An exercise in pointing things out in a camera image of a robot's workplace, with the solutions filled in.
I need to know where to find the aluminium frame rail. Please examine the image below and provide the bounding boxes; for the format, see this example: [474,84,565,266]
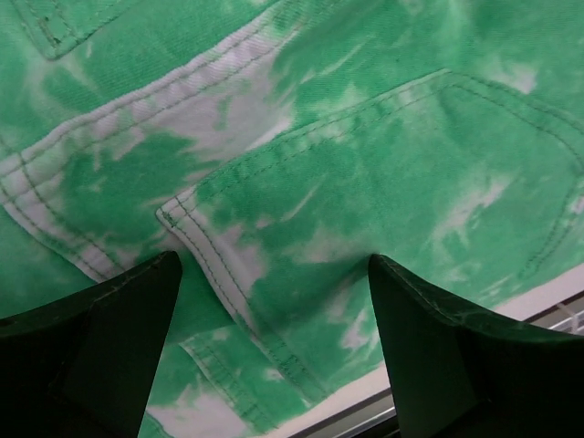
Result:
[305,291,584,438]

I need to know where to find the green white tie-dye trousers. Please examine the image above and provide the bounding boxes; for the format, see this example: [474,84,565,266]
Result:
[1,1,583,437]

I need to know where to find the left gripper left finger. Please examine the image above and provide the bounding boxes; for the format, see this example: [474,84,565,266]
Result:
[1,251,183,437]

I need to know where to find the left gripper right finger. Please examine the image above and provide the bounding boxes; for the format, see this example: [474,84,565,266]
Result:
[368,255,583,437]

